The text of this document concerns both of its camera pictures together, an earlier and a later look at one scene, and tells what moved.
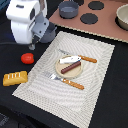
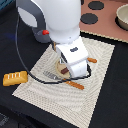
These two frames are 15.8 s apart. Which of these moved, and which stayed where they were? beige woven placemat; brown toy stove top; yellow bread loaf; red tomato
Moved: red tomato
Stayed: brown toy stove top; beige woven placemat; yellow bread loaf
